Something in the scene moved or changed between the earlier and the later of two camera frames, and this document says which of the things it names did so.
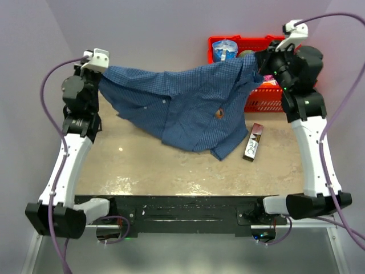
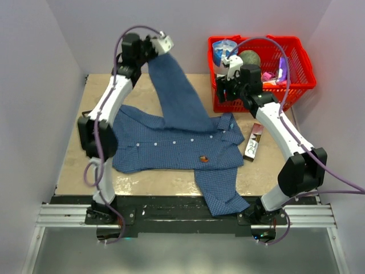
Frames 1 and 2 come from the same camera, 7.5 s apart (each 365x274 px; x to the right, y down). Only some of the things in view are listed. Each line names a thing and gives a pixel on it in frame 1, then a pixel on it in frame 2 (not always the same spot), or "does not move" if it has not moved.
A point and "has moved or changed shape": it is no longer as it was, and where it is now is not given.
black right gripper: [266, 56] -> [222, 83]
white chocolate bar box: [251, 146] does not move
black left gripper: [79, 71] -> [148, 42]
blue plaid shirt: [195, 108] has moved or changed shape
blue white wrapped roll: [224, 49] does not move
